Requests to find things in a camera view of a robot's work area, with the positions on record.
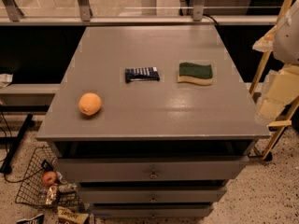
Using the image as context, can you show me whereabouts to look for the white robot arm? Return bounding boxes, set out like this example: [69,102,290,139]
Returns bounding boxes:
[273,0,299,64]

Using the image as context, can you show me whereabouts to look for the grey drawer cabinet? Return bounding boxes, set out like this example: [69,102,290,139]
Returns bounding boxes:
[37,25,269,208]

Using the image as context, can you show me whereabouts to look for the blue striped snack packet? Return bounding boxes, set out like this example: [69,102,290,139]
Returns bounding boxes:
[125,67,160,83]

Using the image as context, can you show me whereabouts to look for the green and yellow sponge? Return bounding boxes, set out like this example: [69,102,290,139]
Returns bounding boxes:
[177,62,213,86]

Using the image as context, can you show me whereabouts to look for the orange fruit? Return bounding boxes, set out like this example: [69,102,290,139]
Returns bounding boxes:
[78,92,102,116]

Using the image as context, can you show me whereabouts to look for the top grey drawer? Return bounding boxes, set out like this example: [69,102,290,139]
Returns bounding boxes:
[53,156,249,182]

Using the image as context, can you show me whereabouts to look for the grey drawer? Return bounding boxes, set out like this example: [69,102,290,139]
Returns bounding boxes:
[92,204,213,218]
[78,186,227,204]
[53,156,249,182]

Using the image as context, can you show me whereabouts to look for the middle grey drawer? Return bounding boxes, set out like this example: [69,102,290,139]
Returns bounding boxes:
[78,186,227,204]

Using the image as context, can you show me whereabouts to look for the bottom grey drawer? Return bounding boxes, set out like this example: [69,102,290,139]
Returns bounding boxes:
[92,204,213,218]

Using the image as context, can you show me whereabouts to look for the red apple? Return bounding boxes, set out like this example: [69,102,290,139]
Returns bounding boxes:
[42,171,57,186]

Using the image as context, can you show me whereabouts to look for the silver foil packet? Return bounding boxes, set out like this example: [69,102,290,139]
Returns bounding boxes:
[46,185,59,205]

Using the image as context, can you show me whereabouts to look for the yellow foam block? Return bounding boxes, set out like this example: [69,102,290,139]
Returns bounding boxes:
[258,64,299,119]

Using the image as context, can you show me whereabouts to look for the black metal stand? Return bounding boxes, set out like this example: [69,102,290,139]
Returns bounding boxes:
[0,105,49,174]

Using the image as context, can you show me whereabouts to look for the yellow chip bag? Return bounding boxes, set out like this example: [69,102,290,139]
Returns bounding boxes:
[57,206,89,224]

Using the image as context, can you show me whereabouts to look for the white crumpled paper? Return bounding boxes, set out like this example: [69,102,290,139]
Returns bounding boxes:
[0,74,13,88]

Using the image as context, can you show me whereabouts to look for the dark snack bag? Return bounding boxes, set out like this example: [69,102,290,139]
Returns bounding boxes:
[16,214,45,224]

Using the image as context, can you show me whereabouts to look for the metal window railing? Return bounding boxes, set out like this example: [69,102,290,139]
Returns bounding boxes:
[1,0,280,26]

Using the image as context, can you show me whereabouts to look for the black cable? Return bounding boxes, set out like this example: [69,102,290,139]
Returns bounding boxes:
[203,13,234,58]

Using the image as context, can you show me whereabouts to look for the black wire basket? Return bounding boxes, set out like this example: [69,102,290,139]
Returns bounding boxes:
[15,147,79,209]

